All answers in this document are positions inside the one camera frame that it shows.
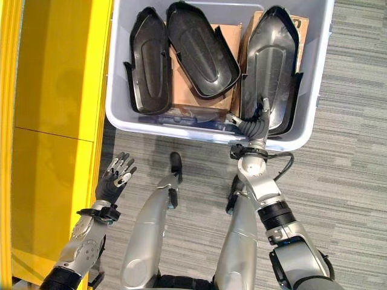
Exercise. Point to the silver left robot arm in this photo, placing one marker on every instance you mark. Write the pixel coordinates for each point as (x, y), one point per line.
(79, 238)

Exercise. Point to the yellow metal shelf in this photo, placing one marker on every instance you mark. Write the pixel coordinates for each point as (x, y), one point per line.
(51, 136)

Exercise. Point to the grey plastic box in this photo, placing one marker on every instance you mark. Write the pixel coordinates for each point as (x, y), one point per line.
(217, 72)

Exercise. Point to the silver robot leg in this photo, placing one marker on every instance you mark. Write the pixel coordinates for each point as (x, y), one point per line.
(236, 238)
(154, 223)

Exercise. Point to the silver left robot leg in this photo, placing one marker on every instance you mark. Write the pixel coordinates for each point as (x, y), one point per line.
(154, 223)

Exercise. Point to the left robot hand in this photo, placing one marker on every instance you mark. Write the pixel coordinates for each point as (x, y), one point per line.
(108, 184)

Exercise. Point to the black robot waist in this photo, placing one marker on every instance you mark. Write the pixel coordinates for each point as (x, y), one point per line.
(184, 282)

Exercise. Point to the silver right robot leg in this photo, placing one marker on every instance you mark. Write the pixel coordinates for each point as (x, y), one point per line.
(236, 238)

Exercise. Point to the large black sole-shaped part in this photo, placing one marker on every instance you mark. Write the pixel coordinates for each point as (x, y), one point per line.
(272, 69)

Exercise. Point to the printed brown cardboard box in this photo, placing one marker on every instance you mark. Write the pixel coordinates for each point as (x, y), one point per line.
(297, 36)

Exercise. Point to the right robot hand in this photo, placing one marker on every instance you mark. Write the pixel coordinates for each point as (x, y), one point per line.
(256, 124)

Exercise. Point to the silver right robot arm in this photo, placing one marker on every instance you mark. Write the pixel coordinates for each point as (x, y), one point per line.
(281, 220)

